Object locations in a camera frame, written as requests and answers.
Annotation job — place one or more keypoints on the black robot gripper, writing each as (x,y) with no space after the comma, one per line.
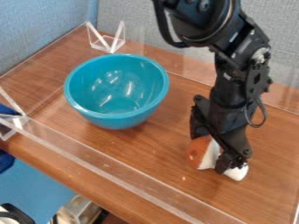
(225,124)

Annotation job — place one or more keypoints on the brown and white toy mushroom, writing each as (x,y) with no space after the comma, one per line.
(203,151)

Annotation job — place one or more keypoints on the blue plastic bowl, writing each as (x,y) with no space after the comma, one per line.
(117,89)

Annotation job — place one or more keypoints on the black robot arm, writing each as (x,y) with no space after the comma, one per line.
(218,25)

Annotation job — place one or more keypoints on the clear acrylic back barrier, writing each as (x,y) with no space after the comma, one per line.
(282,96)

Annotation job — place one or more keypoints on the clear acrylic barrier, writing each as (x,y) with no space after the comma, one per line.
(131,194)
(282,96)

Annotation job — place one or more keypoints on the clear plastic container below table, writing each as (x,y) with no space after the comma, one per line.
(78,211)

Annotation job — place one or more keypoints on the clear acrylic front barrier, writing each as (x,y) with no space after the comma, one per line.
(131,194)

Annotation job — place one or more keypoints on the black and white object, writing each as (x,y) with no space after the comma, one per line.
(11,215)

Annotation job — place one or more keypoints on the clear acrylic corner bracket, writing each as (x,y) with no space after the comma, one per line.
(107,44)

